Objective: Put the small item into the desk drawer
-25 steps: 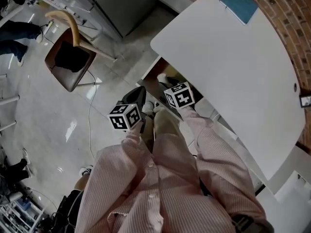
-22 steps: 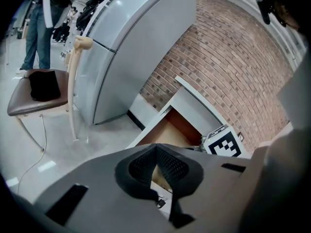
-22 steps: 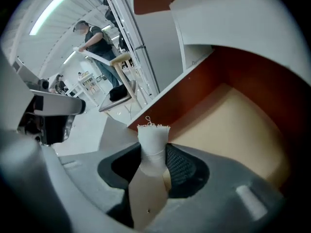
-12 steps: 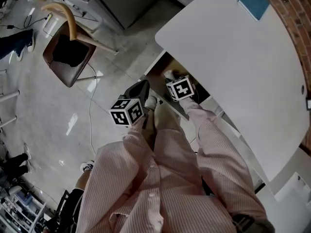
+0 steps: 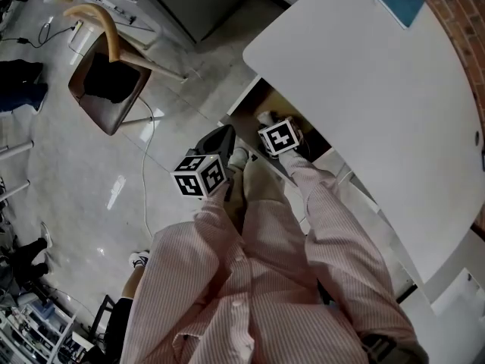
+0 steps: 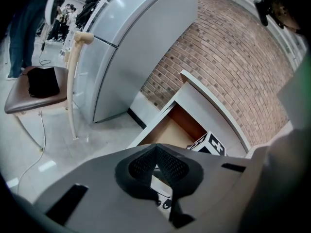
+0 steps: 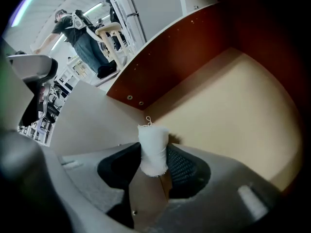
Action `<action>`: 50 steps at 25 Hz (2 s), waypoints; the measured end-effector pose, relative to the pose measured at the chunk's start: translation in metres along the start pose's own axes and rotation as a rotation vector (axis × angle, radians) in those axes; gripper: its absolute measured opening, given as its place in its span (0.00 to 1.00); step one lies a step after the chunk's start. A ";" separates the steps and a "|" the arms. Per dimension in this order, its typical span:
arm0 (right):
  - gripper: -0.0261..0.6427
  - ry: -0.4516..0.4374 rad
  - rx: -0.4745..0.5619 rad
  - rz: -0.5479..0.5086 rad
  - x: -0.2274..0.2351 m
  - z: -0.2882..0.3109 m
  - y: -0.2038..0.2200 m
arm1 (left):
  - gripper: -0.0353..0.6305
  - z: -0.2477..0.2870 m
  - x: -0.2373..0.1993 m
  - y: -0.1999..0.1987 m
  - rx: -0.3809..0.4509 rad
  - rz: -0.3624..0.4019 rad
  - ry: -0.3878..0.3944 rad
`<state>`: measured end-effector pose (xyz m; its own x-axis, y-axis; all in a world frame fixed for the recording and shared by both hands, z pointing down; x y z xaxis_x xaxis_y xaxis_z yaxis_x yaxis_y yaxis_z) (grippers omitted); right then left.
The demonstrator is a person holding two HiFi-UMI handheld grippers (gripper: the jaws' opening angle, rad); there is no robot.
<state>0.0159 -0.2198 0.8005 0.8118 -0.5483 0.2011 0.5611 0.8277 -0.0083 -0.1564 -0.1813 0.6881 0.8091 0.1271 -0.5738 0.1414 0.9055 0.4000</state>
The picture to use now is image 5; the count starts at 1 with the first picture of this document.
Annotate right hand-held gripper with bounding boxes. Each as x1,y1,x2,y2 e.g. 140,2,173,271
256,116,306,157

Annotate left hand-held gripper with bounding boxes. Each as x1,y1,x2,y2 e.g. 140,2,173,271
170,124,236,201

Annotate small white item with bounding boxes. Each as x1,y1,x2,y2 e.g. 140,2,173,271
256,110,280,126

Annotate white desk drawer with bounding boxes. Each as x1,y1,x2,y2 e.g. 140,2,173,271
217,74,334,184

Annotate person's right forearm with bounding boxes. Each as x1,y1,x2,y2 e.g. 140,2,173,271
278,149,365,257

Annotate person's left forearm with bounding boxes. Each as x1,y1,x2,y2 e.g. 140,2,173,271
151,182,248,250

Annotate white desk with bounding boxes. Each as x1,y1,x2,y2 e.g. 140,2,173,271
242,0,485,284

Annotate person's white shoe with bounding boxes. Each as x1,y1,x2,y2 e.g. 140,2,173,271
228,146,251,168

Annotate person's beige trouser legs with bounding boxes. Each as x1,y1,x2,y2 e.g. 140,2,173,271
225,157,292,239

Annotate wooden chair with brown seat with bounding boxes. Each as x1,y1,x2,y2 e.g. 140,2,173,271
62,2,189,137

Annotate black cloth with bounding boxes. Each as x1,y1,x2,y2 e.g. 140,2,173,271
82,51,142,105

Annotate grey cabinet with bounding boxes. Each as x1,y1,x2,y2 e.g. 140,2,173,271
139,0,274,46

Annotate person's pink striped shirt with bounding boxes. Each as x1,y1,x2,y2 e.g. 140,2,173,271
120,218,431,364

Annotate white power strip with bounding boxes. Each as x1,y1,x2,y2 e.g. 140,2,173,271
67,19,85,46

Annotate metal table leg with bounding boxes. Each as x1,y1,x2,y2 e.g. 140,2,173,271
0,179,31,205
0,139,35,162

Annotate white side cabinet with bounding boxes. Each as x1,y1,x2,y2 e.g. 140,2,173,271
430,266,485,319

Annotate white shelf rack with clutter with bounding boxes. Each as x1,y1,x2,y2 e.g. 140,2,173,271
0,300,79,364

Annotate white floor cable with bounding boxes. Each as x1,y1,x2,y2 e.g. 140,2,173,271
136,96,166,239

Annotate black metal stool frame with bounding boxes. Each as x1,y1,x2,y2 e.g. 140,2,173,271
87,293,117,343

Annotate black cable with adapter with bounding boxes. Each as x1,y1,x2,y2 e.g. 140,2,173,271
0,20,81,49

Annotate black strap buckle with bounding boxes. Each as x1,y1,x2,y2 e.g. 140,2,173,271
360,333,399,360

